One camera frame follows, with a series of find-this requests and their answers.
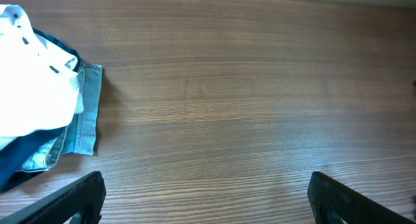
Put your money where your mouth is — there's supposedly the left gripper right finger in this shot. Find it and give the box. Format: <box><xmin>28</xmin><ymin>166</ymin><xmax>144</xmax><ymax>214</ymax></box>
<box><xmin>307</xmin><ymin>171</ymin><xmax>414</xmax><ymax>224</ymax></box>

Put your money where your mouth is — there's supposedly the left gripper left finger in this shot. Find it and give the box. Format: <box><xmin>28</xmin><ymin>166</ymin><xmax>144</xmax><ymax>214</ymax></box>
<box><xmin>1</xmin><ymin>171</ymin><xmax>106</xmax><ymax>224</ymax></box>

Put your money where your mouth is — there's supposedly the white t-shirt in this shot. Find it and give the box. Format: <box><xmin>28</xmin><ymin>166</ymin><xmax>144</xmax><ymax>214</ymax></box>
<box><xmin>1</xmin><ymin>5</ymin><xmax>84</xmax><ymax>147</ymax></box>

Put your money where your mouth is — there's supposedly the light grey folded garment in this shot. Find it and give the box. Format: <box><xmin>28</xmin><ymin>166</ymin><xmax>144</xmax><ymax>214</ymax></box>
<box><xmin>19</xmin><ymin>63</ymin><xmax>102</xmax><ymax>173</ymax></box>

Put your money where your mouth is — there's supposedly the black folded garment left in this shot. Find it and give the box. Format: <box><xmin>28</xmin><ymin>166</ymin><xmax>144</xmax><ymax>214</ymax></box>
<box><xmin>0</xmin><ymin>171</ymin><xmax>43</xmax><ymax>193</ymax></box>

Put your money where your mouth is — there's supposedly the blue polo shirt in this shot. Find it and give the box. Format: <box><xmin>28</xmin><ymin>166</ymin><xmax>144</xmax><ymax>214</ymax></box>
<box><xmin>1</xmin><ymin>28</ymin><xmax>81</xmax><ymax>187</ymax></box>

